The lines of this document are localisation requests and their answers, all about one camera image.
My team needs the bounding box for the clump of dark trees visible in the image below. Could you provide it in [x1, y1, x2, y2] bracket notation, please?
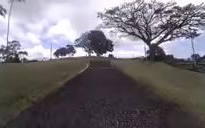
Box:
[53, 44, 77, 59]

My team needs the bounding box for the mown grass slope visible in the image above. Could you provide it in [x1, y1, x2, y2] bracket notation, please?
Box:
[110, 58, 205, 128]

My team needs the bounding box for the dense round dark tree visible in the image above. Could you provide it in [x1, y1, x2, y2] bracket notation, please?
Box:
[73, 29, 115, 58]

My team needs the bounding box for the bushy low tree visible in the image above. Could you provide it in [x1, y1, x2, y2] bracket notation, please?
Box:
[0, 40, 29, 64]

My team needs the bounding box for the wide spreading sparse tree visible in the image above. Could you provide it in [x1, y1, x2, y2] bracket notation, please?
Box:
[97, 0, 205, 63]

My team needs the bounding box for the mown grass field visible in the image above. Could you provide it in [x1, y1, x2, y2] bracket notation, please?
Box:
[0, 57, 91, 128]

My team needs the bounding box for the white kerb strip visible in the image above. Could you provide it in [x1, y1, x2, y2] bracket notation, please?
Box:
[78, 63, 91, 75]

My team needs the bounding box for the dark asphalt path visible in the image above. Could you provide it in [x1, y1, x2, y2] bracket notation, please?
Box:
[3, 59, 204, 128]

